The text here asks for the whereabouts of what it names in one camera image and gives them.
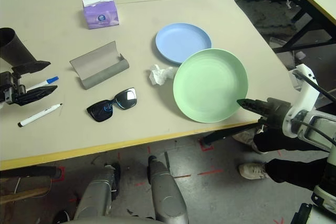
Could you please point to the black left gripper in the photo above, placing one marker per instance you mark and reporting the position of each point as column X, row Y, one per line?
column 10, row 87

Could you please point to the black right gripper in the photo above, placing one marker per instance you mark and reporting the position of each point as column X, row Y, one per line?
column 275, row 113

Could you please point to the white marker black tip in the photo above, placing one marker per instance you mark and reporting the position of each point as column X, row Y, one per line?
column 39, row 115

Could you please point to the green plate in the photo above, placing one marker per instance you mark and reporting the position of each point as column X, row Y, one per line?
column 210, row 85

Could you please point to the grey glasses case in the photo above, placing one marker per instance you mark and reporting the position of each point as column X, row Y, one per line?
column 92, row 61

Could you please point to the black sunglasses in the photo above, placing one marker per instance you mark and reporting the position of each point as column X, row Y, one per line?
column 101, row 112

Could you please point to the white tissue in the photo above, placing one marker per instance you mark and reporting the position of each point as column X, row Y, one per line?
column 158, row 75

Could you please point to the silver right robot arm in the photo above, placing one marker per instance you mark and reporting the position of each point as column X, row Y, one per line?
column 323, row 129

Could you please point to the white marker blue cap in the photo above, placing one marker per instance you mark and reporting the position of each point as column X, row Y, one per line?
column 48, row 81

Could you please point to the white bystander sneaker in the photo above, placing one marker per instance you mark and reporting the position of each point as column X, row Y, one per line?
column 252, row 171
column 244, row 138

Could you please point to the black plastic cup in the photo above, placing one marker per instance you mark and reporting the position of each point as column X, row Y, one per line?
column 13, row 48

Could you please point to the black table base tube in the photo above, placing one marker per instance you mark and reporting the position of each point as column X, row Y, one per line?
column 31, row 172
column 223, row 133

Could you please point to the bystander black clothed body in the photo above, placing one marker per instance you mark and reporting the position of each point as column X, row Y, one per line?
column 288, row 142

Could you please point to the purple tissue pack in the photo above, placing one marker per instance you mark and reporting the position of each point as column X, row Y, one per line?
column 102, row 16

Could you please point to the blue plate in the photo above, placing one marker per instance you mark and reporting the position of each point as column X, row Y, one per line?
column 178, row 40

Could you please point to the white tie strip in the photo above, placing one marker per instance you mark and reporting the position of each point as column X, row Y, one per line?
column 288, row 4

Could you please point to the wooden stick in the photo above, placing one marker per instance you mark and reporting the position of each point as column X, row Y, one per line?
column 26, row 193

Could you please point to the silver robot right leg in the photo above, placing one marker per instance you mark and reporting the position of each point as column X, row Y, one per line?
column 168, row 195

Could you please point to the silver robot leg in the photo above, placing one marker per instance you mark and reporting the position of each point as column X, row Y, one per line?
column 168, row 195
column 97, row 195

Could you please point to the silver robot left leg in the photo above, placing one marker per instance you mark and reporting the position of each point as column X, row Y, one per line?
column 97, row 195

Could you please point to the grey robot torso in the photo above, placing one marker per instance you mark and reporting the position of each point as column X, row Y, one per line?
column 105, row 221

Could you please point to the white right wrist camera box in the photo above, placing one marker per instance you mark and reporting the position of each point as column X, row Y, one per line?
column 304, row 98

